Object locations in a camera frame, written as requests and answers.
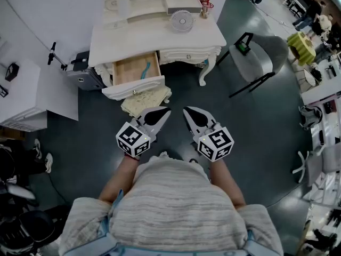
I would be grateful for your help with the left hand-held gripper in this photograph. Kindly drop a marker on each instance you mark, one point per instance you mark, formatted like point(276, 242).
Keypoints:
point(133, 140)

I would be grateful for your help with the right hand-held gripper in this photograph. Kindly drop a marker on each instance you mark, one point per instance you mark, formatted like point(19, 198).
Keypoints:
point(215, 144)

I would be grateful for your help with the person's left forearm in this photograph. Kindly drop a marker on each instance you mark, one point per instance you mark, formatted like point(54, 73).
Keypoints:
point(120, 177)

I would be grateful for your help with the person's right forearm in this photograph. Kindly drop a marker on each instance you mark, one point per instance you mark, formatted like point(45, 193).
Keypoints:
point(226, 183)

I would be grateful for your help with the white dressing table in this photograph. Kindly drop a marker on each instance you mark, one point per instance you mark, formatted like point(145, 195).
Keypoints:
point(138, 41)

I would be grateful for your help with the person's white shoe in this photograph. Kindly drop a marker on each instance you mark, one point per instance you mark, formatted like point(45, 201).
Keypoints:
point(193, 161)
point(163, 154)

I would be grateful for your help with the red wrist band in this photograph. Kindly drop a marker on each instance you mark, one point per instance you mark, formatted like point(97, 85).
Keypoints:
point(133, 157)

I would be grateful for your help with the teal curved plastic tool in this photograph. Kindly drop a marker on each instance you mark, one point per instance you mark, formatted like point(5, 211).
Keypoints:
point(146, 69)

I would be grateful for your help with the person's striped grey shirt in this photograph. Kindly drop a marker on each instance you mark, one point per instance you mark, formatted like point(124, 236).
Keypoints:
point(173, 196)

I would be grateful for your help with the grey upholstered chair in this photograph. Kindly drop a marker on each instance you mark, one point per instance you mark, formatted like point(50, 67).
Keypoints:
point(250, 60)

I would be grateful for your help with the white desk fan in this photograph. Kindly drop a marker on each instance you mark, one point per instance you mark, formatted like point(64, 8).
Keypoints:
point(182, 21)

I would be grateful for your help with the white side cabinet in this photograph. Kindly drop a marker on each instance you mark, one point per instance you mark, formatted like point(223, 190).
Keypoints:
point(53, 97)

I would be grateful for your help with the grey backpack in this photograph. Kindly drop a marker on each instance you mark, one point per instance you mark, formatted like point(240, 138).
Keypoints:
point(310, 116)

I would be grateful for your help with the white vase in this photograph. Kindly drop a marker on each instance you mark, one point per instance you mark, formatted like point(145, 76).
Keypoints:
point(123, 7)

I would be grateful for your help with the white box with grey front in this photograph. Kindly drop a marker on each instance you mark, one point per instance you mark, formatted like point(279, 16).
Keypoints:
point(182, 3)

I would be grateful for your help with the black grip on metal stand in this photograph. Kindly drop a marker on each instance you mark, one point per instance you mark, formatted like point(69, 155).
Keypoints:
point(52, 49)

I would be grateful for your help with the white shelving unit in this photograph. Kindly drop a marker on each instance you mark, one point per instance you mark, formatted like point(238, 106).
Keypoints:
point(319, 96)

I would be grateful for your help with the yellow-green ribbed stool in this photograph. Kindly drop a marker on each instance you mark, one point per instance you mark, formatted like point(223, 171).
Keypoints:
point(301, 47)

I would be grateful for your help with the grey chair with white base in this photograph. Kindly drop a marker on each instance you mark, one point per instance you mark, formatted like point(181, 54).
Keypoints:
point(330, 159)

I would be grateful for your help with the black lantern box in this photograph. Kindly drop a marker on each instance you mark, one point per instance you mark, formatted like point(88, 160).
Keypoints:
point(13, 73)

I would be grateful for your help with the black office chair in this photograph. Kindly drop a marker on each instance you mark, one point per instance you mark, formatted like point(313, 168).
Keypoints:
point(34, 223)

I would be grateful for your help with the black frame with green part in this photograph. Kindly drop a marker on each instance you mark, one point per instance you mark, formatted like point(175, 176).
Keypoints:
point(243, 47)

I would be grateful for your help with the black flat picture frame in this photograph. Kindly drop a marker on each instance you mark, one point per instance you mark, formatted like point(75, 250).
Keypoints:
point(2, 93)

